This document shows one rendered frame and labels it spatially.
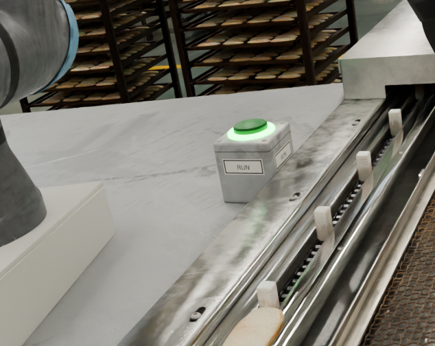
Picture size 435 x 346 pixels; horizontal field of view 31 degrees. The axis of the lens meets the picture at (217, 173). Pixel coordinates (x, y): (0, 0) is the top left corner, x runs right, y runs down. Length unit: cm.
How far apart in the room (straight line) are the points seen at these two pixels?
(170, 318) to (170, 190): 38
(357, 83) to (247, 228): 39
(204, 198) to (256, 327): 37
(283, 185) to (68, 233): 23
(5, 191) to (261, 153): 28
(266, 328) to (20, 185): 31
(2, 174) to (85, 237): 12
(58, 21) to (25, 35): 6
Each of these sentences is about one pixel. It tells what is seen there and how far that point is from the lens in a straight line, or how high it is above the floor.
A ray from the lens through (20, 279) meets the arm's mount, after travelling 74.
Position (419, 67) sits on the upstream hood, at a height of 90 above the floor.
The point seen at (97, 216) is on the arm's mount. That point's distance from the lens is 87.
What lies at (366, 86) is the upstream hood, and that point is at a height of 88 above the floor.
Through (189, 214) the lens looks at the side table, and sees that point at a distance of 91.
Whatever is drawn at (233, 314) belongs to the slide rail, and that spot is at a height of 85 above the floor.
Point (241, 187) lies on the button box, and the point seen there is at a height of 84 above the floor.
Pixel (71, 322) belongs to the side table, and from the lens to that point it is 75.
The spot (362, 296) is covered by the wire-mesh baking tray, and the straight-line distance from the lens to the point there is 55.
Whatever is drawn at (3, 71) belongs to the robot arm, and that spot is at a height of 104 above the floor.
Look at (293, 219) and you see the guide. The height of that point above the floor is 86.
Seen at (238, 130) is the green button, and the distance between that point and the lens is 89.
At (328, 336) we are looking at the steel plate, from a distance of 65.
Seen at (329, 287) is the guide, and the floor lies 85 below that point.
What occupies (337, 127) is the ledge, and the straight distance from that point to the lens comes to 99.
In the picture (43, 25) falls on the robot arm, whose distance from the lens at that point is 86.
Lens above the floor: 118
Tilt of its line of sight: 21 degrees down
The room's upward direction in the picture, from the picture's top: 11 degrees counter-clockwise
